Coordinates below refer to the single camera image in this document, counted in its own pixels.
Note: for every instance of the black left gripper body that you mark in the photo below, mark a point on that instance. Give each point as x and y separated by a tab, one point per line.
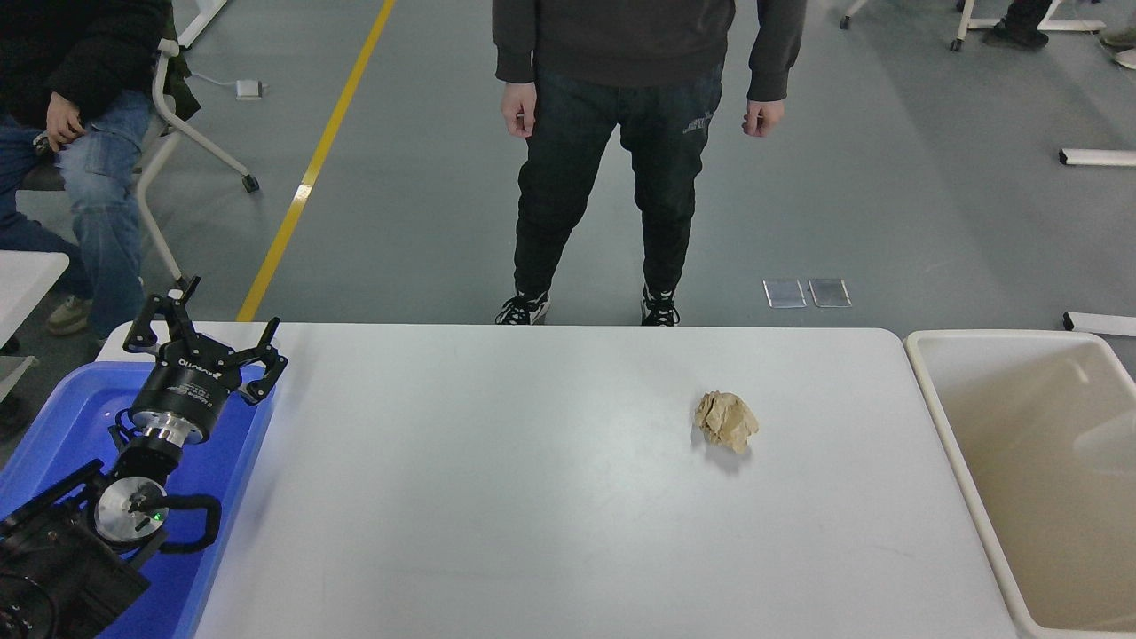
185	389

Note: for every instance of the tan paper ball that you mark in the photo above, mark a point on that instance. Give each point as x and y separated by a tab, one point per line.
728	422

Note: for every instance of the seated person's hand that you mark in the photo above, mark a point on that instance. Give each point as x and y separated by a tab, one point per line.
64	120

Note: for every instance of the standing person's right hand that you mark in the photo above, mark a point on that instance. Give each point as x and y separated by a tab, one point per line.
518	111

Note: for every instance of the standing person's left hand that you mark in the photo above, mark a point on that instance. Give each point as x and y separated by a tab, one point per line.
763	117

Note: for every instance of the blue plastic tray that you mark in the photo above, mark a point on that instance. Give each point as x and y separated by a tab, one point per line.
71	417

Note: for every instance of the seated person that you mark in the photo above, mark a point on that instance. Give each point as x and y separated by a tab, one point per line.
98	195

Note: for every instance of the small white side table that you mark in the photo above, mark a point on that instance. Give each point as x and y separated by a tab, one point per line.
27	284

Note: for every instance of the white power adapter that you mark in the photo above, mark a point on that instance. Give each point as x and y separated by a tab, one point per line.
250	88

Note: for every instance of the standing person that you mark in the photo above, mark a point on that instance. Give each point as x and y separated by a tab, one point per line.
612	115

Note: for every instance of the silver floor plate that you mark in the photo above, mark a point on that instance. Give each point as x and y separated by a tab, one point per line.
829	291
784	292

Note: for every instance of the large pale plastic bin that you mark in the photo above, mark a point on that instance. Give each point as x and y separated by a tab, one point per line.
1029	461

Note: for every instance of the person with dark shoes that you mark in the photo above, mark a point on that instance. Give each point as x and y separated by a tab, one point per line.
1016	34

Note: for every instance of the white table foot bar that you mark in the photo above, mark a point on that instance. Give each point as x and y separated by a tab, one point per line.
1074	25
1100	157
1100	323

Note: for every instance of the person with pale shoes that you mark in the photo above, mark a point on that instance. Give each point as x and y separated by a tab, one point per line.
1123	40

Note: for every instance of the white frame chair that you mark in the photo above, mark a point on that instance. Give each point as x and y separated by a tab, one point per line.
191	135

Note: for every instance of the white table leg frame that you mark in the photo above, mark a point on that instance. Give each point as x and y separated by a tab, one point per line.
202	22

